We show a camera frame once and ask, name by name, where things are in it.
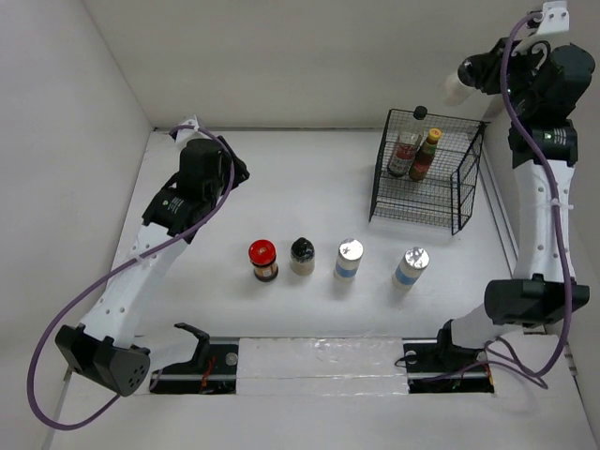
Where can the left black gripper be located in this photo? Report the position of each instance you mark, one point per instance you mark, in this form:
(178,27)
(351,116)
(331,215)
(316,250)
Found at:
(240,173)

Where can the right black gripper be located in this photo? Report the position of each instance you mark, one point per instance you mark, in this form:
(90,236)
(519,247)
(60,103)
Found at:
(491,63)

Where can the tall red-label sauce bottle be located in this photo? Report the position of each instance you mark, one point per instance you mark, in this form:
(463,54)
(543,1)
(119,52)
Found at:
(409,137)

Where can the green-label chili sauce bottle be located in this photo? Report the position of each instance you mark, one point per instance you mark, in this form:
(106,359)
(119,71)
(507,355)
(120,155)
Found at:
(425,155)

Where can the blue-band silver-top shaker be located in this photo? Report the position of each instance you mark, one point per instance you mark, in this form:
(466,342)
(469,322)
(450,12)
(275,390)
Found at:
(349,255)
(411,266)

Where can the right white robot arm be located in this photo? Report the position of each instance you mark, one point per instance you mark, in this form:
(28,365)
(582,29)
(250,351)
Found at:
(543,288)

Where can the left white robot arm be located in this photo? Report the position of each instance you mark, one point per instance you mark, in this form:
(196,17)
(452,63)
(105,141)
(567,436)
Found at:
(102,347)

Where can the red-lid sauce jar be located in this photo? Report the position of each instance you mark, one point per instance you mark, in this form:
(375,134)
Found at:
(262,255)

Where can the black-cap white spice bottle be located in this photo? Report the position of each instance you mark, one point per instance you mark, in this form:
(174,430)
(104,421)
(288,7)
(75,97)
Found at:
(302,255)

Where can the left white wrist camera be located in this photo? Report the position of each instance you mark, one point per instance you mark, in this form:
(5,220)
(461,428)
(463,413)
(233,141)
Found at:
(185,130)

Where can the black wire basket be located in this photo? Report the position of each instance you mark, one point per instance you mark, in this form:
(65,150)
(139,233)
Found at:
(446,196)

